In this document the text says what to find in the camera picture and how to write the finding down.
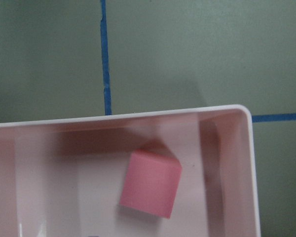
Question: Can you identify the pink foam block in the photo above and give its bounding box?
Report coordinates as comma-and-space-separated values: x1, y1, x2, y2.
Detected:
119, 150, 182, 219

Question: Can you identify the pink plastic bin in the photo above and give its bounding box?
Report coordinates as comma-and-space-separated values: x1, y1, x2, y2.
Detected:
0, 105, 260, 237

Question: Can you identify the blue tape side strip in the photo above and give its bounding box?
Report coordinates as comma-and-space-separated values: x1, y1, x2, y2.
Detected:
252, 113, 296, 123

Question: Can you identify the blue tape centre strip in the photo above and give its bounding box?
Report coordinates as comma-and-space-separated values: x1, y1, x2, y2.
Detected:
100, 0, 112, 116

